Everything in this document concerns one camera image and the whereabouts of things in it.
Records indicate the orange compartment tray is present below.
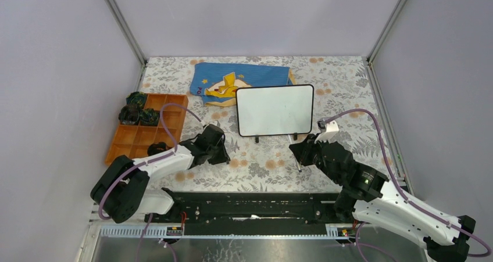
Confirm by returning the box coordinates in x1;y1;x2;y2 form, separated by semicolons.
105;94;188;166

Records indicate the right aluminium frame post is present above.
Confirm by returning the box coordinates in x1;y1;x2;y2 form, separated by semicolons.
367;0;408;64

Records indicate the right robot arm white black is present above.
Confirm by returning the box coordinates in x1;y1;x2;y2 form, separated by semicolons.
289;134;476;261

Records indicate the dark green scrunchie top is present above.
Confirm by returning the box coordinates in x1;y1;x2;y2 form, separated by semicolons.
126;91;148;108

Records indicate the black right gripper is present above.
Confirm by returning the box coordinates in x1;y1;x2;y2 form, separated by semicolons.
288;132;341;184

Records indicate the floral tablecloth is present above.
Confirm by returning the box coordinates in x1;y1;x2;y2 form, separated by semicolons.
140;56;400;192

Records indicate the aluminium frame post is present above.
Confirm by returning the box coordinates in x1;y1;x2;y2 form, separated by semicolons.
104;0;147;66
367;0;408;64

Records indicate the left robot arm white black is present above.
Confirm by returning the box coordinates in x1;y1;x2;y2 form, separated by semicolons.
90;124;230;224

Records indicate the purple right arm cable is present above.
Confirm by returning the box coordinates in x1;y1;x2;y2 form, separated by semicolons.
323;108;493;258

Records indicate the black framed whiteboard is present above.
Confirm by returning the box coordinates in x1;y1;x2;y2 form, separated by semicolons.
235;84;315;137

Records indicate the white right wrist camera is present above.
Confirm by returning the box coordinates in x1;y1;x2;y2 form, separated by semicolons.
316;120;339;142

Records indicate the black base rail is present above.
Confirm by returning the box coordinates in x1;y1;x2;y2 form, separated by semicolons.
144;191;356;225

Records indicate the blue pikachu cloth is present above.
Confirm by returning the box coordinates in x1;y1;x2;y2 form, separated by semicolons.
190;62;296;107

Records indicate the left aluminium frame post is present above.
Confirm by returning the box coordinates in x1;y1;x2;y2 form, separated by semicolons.
104;0;147;66

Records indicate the dark green scrunchie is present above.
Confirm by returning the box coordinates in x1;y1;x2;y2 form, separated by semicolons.
126;91;148;108
140;108;160;127

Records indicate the white marker pen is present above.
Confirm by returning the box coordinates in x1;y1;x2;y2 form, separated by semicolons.
288;135;302;173

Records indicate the dark green scrunchie right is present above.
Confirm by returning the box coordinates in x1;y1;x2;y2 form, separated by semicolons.
140;108;160;127

